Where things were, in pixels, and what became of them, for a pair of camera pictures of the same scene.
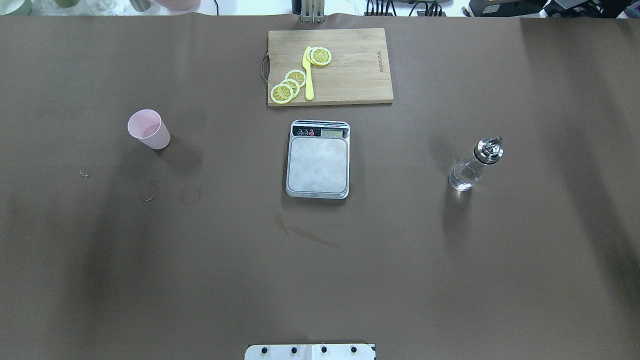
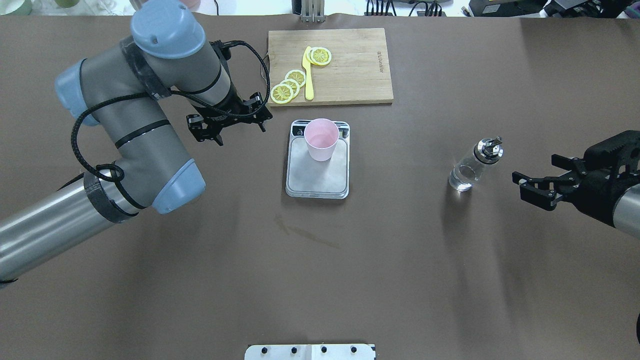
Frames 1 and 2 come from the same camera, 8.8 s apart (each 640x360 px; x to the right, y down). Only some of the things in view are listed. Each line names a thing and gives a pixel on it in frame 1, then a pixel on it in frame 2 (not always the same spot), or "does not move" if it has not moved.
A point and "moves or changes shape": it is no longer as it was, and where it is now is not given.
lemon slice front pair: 321,56 does not move
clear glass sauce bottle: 465,175 does not move
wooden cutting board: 358,72 does not move
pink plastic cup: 148,127 moves or changes shape
